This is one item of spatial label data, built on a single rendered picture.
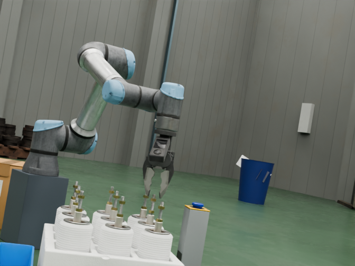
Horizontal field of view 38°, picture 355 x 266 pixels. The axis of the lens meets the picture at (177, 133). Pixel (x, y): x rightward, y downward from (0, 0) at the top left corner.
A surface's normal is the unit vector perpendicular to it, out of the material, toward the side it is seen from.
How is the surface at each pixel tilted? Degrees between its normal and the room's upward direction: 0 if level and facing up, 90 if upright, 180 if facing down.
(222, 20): 90
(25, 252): 88
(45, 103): 90
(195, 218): 90
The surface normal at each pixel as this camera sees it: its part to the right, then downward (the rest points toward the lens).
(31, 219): 0.62, 0.08
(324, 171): -0.77, -0.15
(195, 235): 0.25, 0.02
